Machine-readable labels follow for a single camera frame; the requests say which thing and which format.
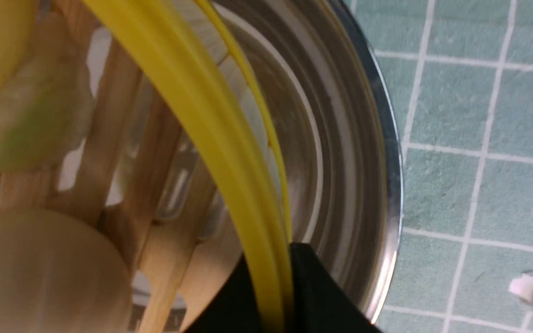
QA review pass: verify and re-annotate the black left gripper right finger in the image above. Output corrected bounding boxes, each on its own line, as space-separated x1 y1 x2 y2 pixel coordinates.
290 243 380 333

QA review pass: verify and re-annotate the beige round bun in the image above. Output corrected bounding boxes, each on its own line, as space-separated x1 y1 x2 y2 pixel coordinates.
0 209 132 333

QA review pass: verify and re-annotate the green checkered tablecloth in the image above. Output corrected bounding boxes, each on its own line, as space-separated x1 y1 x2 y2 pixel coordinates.
347 0 533 333

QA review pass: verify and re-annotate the stainless steel pot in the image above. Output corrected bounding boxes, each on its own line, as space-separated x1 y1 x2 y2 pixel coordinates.
210 0 403 320

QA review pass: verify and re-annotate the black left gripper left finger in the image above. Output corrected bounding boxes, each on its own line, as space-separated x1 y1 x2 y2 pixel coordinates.
184 256 264 333

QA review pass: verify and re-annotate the yellow bamboo steamer basket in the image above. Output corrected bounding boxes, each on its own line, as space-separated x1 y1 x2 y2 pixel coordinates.
0 0 294 333

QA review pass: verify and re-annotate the green dumpling right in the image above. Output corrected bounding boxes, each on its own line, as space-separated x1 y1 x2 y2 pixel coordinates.
0 42 94 173

